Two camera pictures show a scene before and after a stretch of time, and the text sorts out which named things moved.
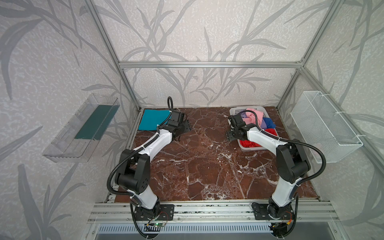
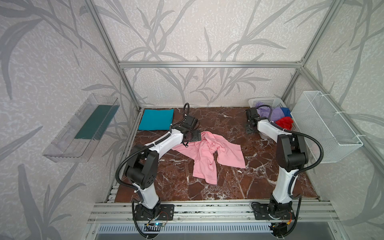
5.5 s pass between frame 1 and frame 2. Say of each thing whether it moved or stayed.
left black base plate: stayed
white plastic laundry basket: moved
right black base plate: stayed
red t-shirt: moved
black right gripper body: moved
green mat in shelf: stayed
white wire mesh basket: stayed
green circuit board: stayed
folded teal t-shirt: stayed
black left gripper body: moved
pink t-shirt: moved
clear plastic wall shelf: stayed
